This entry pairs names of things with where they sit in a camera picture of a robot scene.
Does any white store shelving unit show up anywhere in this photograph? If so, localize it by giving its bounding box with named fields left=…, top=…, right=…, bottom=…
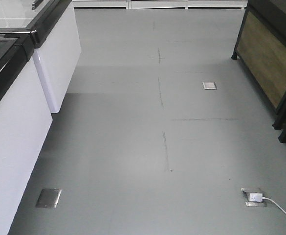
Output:
left=73, top=0, right=248, bottom=9

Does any open floor outlet box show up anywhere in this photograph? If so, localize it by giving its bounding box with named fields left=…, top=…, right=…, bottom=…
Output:
left=241, top=188, right=267, bottom=208

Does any wooden black-framed produce stand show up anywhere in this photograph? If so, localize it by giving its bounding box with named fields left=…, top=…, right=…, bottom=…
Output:
left=231, top=0, right=286, bottom=129

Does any far white chest freezer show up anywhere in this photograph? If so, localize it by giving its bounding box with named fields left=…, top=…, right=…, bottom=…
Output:
left=0, top=0, right=81, bottom=113

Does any near white chest freezer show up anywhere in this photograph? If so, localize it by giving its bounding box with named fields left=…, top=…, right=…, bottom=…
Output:
left=0, top=35, right=52, bottom=235

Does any white power cable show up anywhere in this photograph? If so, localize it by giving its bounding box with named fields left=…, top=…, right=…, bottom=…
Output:
left=262, top=196, right=286, bottom=230

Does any white power plug adapter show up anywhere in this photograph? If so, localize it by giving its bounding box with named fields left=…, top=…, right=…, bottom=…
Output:
left=247, top=192, right=263, bottom=203

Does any white chest freezer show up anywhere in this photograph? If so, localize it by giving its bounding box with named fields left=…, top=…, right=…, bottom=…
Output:
left=0, top=35, right=52, bottom=235
left=0, top=0, right=81, bottom=113

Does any steel floor outlet plate left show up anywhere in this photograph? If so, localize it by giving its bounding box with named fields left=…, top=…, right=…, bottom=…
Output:
left=36, top=188, right=62, bottom=209

